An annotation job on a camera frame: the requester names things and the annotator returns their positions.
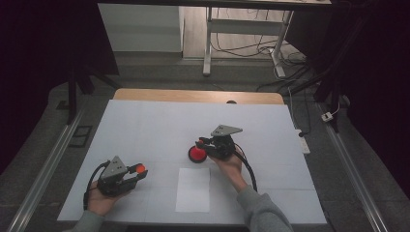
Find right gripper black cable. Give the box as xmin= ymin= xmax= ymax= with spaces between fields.
xmin=233 ymin=143 xmax=259 ymax=193

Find black stand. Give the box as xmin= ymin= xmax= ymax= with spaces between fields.
xmin=65 ymin=62 xmax=124 ymax=126

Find white paper sheet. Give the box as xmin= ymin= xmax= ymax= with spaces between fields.
xmin=175 ymin=167 xmax=212 ymax=214

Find dark curtain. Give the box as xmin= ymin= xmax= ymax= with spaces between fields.
xmin=0 ymin=0 xmax=121 ymax=177
xmin=285 ymin=0 xmax=410 ymax=199

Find white desk frame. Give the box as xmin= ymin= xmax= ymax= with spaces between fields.
xmin=97 ymin=0 xmax=333 ymax=78

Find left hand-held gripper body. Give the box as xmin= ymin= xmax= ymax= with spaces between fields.
xmin=96 ymin=156 xmax=138 ymax=197

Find round red ink pad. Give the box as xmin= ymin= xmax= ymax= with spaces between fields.
xmin=188 ymin=144 xmax=209 ymax=164

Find metal floor rail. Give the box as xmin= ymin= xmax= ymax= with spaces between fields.
xmin=317 ymin=102 xmax=392 ymax=232
xmin=6 ymin=107 xmax=87 ymax=232

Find black floor plate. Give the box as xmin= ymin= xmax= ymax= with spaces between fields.
xmin=68 ymin=125 xmax=94 ymax=149

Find white cabinet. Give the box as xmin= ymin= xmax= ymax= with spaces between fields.
xmin=98 ymin=3 xmax=186 ymax=53

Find person's left hand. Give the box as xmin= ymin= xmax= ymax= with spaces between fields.
xmin=86 ymin=179 xmax=131 ymax=218

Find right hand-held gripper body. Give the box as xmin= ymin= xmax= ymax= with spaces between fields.
xmin=206 ymin=124 xmax=244 ymax=160

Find wooden table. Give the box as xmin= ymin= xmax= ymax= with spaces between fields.
xmin=112 ymin=88 xmax=285 ymax=106

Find person's right hand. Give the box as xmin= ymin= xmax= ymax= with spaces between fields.
xmin=208 ymin=151 xmax=249 ymax=193

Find black floor cables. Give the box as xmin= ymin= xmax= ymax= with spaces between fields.
xmin=211 ymin=8 xmax=312 ymax=136

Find white power strip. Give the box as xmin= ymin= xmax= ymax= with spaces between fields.
xmin=294 ymin=129 xmax=311 ymax=156

